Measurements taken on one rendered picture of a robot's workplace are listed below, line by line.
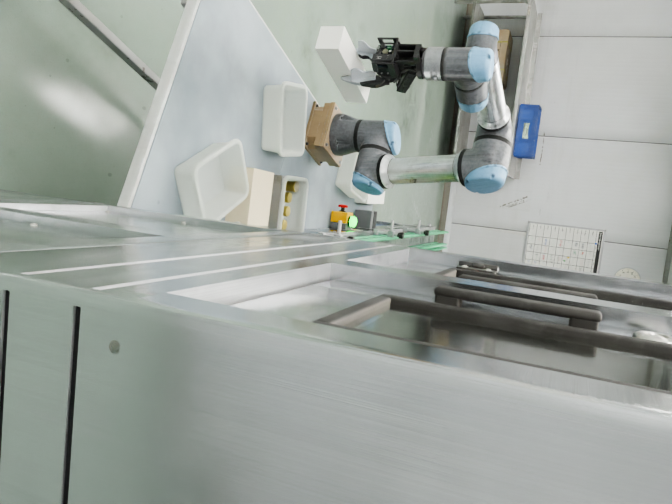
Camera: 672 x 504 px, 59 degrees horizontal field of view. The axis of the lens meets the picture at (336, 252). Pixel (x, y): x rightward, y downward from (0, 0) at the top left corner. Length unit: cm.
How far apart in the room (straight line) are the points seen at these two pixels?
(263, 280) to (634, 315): 34
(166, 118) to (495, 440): 129
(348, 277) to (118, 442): 34
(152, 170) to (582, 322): 110
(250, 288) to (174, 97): 105
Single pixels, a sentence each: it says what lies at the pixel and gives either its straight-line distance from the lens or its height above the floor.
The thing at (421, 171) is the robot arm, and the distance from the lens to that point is 191.
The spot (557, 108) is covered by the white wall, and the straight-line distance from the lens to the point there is 792.
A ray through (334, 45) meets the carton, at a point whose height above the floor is 110.
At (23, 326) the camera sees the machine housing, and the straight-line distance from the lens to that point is 44.
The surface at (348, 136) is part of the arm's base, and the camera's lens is 210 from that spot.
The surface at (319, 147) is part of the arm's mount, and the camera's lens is 210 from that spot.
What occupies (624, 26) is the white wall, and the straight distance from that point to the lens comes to 812.
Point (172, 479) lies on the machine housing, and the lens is 39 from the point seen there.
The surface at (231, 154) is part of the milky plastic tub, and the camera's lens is 165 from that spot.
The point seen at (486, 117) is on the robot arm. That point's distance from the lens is 181.
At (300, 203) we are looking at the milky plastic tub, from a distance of 198.
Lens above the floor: 168
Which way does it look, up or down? 22 degrees down
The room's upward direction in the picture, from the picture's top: 99 degrees clockwise
